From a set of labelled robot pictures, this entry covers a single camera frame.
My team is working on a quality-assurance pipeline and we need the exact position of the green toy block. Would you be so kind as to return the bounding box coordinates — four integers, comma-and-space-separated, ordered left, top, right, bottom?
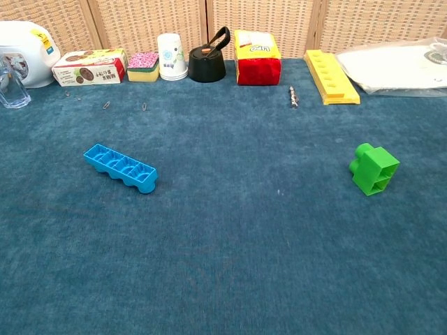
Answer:
348, 142, 401, 197

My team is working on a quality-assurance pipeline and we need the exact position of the pink patterned yellow sponge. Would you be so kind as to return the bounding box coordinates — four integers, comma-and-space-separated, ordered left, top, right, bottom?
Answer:
126, 51, 161, 83

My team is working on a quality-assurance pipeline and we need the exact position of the yellow red snack bag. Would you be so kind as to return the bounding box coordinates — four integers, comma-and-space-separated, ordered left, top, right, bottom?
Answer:
233, 29, 283, 86

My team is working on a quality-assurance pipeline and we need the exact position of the blue table cloth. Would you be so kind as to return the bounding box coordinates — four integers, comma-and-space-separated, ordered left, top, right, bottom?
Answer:
0, 58, 447, 335

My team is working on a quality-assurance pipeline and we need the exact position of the woven folding screen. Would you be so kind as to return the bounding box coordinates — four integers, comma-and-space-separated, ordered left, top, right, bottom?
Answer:
0, 0, 447, 61

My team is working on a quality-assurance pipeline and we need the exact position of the black kettle with handle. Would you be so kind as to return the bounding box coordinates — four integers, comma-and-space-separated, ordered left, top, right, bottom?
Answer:
188, 26, 231, 84

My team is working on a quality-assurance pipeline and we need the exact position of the white paper cup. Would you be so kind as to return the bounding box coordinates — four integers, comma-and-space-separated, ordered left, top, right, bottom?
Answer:
156, 33, 189, 82

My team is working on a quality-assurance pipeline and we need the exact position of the blue plastic building block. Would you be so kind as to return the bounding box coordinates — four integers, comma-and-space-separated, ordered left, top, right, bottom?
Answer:
82, 142, 159, 195

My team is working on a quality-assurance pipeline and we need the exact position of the white plastic detergent jug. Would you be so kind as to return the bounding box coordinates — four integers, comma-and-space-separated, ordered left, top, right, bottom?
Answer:
0, 20, 62, 89

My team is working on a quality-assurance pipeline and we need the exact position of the clear bag with white paper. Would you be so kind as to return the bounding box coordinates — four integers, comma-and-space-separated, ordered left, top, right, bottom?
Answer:
335, 36, 447, 98

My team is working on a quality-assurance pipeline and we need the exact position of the yellow tray with round holes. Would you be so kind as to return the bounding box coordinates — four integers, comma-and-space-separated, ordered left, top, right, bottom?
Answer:
302, 49, 361, 105

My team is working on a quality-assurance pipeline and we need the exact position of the clear water bottle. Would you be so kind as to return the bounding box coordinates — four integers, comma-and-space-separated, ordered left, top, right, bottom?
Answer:
0, 54, 32, 110

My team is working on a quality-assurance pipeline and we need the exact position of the cookie box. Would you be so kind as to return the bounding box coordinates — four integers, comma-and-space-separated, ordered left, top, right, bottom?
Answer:
51, 48, 129, 87

